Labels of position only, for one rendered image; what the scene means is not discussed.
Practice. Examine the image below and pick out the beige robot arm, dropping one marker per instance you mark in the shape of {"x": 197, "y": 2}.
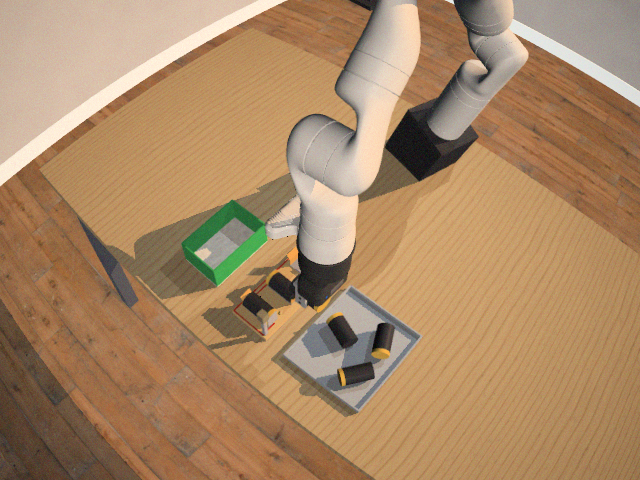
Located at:
{"x": 345, "y": 164}

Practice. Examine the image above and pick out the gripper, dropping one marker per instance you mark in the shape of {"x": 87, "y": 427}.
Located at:
{"x": 320, "y": 262}

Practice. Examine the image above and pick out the black cylinder with yellow end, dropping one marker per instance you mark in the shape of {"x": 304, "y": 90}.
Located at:
{"x": 280, "y": 284}
{"x": 254, "y": 303}
{"x": 355, "y": 374}
{"x": 342, "y": 330}
{"x": 383, "y": 340}
{"x": 317, "y": 309}

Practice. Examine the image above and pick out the green open-top box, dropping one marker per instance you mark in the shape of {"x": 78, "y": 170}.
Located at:
{"x": 220, "y": 238}

